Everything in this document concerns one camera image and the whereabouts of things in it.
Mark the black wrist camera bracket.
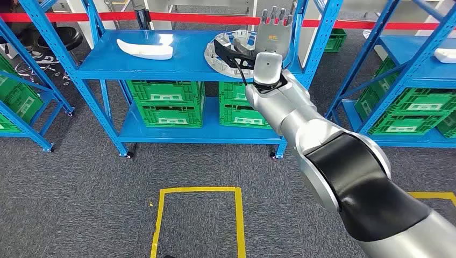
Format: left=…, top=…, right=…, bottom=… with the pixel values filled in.
left=213, top=39, right=258, bottom=70

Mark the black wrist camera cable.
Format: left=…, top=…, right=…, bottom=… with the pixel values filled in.
left=231, top=59, right=249, bottom=87

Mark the black stanchion post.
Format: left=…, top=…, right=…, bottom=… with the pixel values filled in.
left=133, top=5, right=153, bottom=31

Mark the blue steel shelf rack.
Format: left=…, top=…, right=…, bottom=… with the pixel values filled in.
left=0, top=18, right=75, bottom=153
left=18, top=0, right=311, bottom=160
left=326, top=0, right=456, bottom=148

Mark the grey wheel hubcap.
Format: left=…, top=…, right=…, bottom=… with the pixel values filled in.
left=204, top=29, right=286, bottom=80

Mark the red barrier belt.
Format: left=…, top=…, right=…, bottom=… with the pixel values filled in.
left=0, top=11, right=439, bottom=31

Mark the person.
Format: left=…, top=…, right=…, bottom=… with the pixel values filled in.
left=0, top=0, right=60, bottom=66

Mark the black round stool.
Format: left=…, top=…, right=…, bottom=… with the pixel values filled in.
left=14, top=26, right=83, bottom=86

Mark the white cabinet panel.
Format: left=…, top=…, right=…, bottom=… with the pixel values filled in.
left=66, top=0, right=119, bottom=49

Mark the white plastic moulded part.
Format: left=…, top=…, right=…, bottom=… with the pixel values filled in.
left=116, top=38, right=174, bottom=61
left=433, top=48, right=456, bottom=64

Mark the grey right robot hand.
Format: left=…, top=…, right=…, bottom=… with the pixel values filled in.
left=255, top=6, right=294, bottom=61

